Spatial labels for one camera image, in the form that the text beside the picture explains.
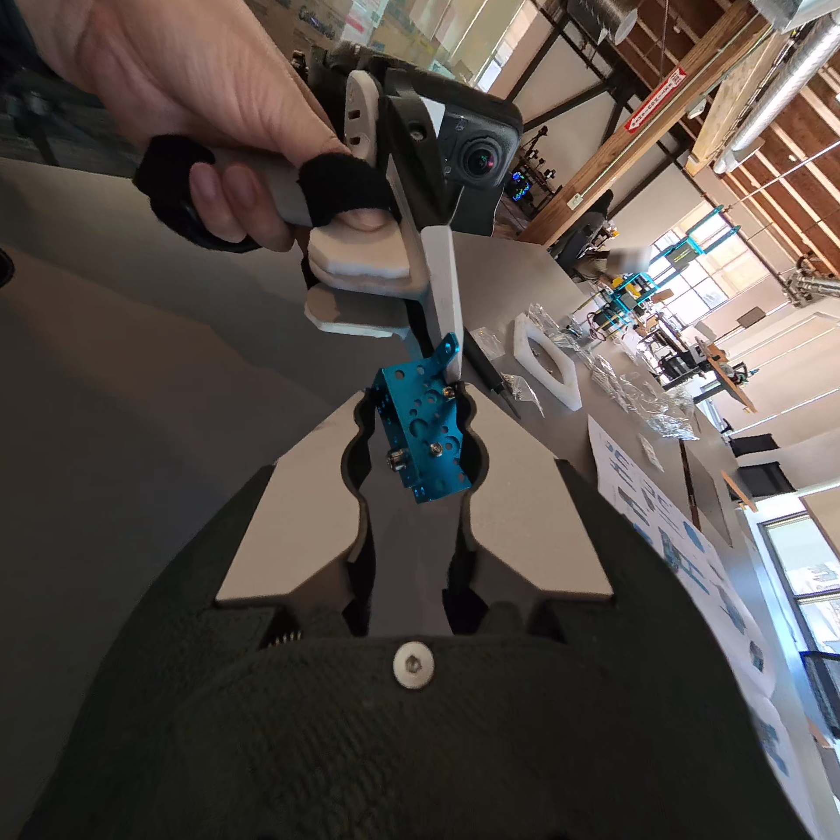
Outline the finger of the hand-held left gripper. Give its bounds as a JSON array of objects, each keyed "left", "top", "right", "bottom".
[{"left": 421, "top": 225, "right": 467, "bottom": 383}]

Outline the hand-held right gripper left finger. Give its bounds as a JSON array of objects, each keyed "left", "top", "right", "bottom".
[{"left": 215, "top": 389, "right": 376, "bottom": 635}]

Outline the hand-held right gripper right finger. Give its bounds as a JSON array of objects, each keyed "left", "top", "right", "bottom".
[{"left": 444, "top": 384, "right": 614, "bottom": 634}]

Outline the black electric screwdriver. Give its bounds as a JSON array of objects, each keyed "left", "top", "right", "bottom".
[{"left": 465, "top": 344, "right": 522, "bottom": 421}]

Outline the blue metal bracket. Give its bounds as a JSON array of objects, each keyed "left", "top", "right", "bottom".
[{"left": 373, "top": 332, "right": 475, "bottom": 505}]

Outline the dark desk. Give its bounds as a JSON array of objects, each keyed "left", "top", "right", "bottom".
[{"left": 0, "top": 154, "right": 828, "bottom": 840}]

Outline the person's left hand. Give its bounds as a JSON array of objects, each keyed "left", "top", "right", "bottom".
[{"left": 13, "top": 0, "right": 401, "bottom": 253}]

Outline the crumpled clear screw bag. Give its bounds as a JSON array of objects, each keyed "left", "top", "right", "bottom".
[{"left": 502, "top": 374, "right": 546, "bottom": 417}]

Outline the black chair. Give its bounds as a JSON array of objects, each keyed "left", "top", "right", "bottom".
[{"left": 550, "top": 190, "right": 614, "bottom": 265}]

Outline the instruction booklet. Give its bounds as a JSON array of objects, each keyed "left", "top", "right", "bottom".
[{"left": 587, "top": 415, "right": 798, "bottom": 782}]

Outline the clear bags pile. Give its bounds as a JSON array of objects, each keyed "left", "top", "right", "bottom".
[{"left": 528, "top": 302, "right": 700, "bottom": 442}]

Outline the white foam ring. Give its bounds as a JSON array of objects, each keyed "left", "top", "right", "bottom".
[{"left": 512, "top": 311, "right": 584, "bottom": 413}]

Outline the dark desk cable flap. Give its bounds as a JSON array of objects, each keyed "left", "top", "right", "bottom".
[{"left": 682, "top": 440, "right": 735, "bottom": 549}]

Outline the wooden post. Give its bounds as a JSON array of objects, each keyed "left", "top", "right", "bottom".
[{"left": 518, "top": 0, "right": 775, "bottom": 247}]

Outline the red wall sign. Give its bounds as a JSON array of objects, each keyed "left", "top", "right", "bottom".
[{"left": 623, "top": 66, "right": 688, "bottom": 134}]

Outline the silver ceiling duct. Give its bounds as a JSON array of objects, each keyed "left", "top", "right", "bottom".
[{"left": 712, "top": 0, "right": 840, "bottom": 175}]

